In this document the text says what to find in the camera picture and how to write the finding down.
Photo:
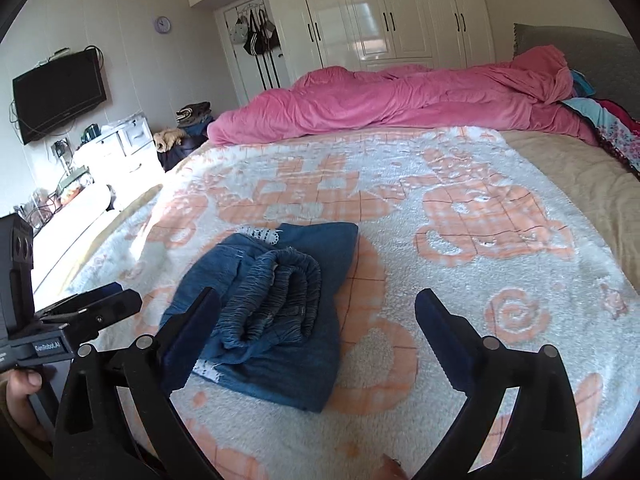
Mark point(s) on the grey padded headboard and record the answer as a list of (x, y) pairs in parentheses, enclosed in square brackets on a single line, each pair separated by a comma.
[(590, 45)]

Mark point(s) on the purple wall clock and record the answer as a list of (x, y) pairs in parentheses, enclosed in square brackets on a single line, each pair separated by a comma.
[(163, 24)]

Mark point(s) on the dark clothes pile on chair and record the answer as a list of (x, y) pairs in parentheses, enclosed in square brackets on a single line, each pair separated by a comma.
[(192, 115)]

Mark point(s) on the white dresser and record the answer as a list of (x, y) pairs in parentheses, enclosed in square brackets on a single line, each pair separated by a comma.
[(125, 155)]

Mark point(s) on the white orange printed blanket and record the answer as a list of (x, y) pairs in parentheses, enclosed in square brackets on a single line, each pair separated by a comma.
[(450, 240)]

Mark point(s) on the wall power socket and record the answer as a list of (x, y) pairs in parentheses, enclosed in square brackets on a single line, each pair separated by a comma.
[(61, 150)]

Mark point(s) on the white wardrobe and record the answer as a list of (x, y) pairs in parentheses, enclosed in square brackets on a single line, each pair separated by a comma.
[(380, 15)]

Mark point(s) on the black wall television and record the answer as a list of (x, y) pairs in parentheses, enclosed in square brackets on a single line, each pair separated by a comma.
[(60, 95)]

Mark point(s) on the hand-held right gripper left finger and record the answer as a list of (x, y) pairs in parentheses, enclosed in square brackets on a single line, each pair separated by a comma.
[(192, 332)]

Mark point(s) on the pink duvet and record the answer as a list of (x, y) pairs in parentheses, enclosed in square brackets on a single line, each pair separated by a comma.
[(380, 100)]

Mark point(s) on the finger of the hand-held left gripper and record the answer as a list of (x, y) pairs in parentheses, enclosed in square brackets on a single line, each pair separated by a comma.
[(85, 300), (107, 310)]

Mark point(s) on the brown plush toy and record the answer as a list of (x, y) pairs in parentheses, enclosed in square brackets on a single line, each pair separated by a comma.
[(170, 139)]

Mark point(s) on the blue denim jeans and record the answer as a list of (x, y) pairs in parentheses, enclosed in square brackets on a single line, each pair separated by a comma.
[(280, 305)]

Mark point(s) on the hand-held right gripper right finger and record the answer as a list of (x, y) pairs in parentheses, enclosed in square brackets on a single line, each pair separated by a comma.
[(442, 332)]

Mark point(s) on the beige bed sheet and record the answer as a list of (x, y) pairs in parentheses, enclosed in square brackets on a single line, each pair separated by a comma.
[(590, 185)]

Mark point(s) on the person's left hand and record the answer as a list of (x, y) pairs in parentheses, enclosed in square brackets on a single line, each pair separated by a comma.
[(25, 402)]

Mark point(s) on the hanging bags on door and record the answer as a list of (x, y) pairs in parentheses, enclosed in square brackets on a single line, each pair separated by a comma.
[(255, 35)]

